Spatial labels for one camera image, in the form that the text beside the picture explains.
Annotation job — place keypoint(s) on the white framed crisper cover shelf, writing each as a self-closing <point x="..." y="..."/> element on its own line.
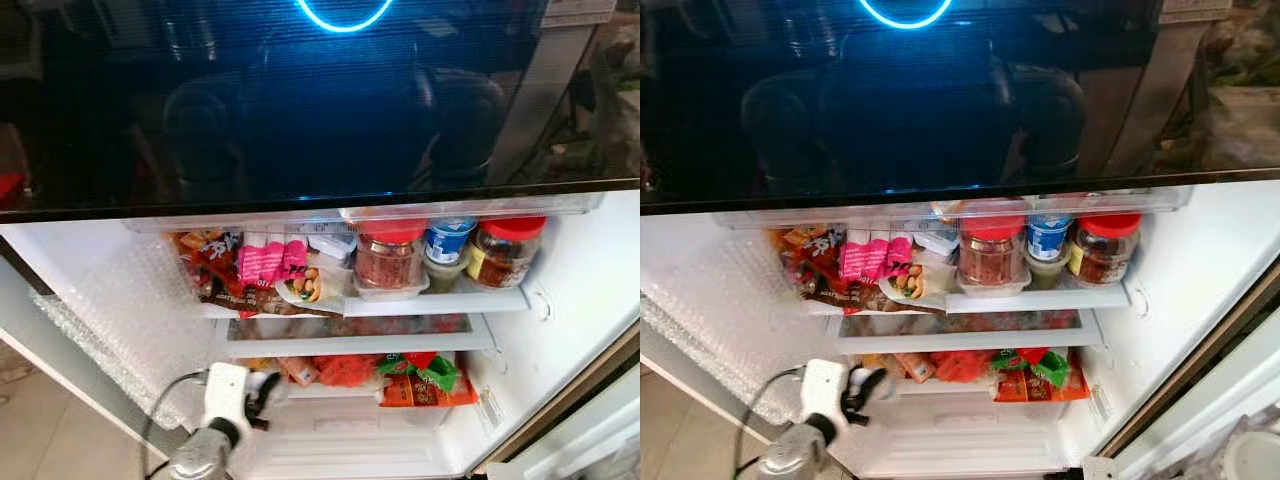
<point x="960" y="342"/>
<point x="350" y="345"/>

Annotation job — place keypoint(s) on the orange flat package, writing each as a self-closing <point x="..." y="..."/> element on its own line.
<point x="1030" y="390"/>
<point x="420" y="394"/>

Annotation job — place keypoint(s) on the small orange box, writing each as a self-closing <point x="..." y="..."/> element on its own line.
<point x="300" y="371"/>
<point x="915" y="367"/>

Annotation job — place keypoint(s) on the white nut picture packet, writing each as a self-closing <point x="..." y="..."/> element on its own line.
<point x="912" y="283"/>
<point x="310" y="285"/>

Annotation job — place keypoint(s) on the blue white yogurt cup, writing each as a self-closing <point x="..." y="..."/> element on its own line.
<point x="1048" y="238"/>
<point x="450" y="240"/>

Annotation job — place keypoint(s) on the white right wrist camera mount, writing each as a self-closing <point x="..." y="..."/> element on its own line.
<point x="1102" y="469"/>

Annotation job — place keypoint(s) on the white round container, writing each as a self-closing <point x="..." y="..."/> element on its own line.
<point x="1255" y="458"/>

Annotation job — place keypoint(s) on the white plastic container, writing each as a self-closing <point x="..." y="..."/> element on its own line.
<point x="332" y="246"/>
<point x="935" y="243"/>

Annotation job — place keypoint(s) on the white crisper drawer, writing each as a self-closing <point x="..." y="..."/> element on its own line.
<point x="970" y="438"/>
<point x="360" y="440"/>

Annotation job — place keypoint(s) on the green red snack packet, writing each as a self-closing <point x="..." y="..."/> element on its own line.
<point x="1050" y="368"/>
<point x="438" y="372"/>

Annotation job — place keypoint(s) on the red snack bag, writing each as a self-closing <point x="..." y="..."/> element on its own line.
<point x="805" y="256"/>
<point x="205" y="258"/>

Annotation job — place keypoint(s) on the pink snack packet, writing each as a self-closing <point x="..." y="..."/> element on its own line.
<point x="870" y="260"/>
<point x="268" y="262"/>

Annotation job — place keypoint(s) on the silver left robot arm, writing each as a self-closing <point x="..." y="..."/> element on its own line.
<point x="795" y="456"/>
<point x="200" y="458"/>

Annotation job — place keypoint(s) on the clear plastic tray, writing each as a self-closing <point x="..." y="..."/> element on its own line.
<point x="990" y="291"/>
<point x="390" y="293"/>

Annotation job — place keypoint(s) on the clear bubble wrap sheet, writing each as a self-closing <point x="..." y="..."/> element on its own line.
<point x="110" y="320"/>
<point x="720" y="320"/>

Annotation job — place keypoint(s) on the white edged glass fridge shelf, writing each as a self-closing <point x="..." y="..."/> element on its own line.
<point x="1060" y="298"/>
<point x="460" y="301"/>

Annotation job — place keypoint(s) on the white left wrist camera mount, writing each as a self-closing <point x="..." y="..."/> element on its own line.
<point x="226" y="392"/>
<point x="822" y="390"/>

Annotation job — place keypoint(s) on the green tinted plastic container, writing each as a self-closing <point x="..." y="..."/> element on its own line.
<point x="445" y="275"/>
<point x="1045" y="273"/>

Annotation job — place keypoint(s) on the red mesh bag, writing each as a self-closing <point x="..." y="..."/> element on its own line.
<point x="960" y="367"/>
<point x="348" y="371"/>

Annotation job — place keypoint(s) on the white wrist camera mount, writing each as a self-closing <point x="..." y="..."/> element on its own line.
<point x="1102" y="469"/>
<point x="226" y="392"/>
<point x="822" y="390"/>

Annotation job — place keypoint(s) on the black glass door fridge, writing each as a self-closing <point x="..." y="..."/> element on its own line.
<point x="900" y="110"/>
<point x="300" y="110"/>

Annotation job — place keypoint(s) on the clear plastic fridge shelf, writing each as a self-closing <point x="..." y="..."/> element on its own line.
<point x="850" y="219"/>
<point x="250" y="221"/>

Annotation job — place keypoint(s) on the white label sticker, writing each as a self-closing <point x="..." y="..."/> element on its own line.
<point x="1195" y="8"/>

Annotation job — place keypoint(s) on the red lid glass jar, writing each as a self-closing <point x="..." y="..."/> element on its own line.
<point x="992" y="258"/>
<point x="1105" y="253"/>
<point x="505" y="255"/>
<point x="390" y="262"/>

